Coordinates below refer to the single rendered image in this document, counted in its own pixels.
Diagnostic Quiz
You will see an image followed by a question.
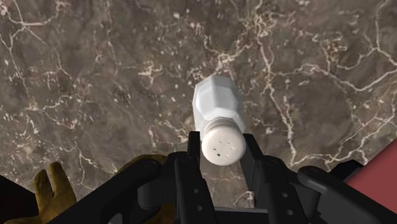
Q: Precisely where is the yellow open-end wrench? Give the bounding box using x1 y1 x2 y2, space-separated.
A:
4 154 176 224

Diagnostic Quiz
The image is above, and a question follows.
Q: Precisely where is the white salt shaker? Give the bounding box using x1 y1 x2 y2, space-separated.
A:
192 74 247 166

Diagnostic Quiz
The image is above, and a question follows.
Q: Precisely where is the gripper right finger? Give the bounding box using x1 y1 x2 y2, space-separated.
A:
240 133 397 224

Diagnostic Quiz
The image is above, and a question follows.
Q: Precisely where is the red block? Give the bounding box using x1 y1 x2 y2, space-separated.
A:
345 139 397 215

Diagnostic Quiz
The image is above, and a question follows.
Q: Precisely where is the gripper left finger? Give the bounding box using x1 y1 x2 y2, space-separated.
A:
48 130 218 224

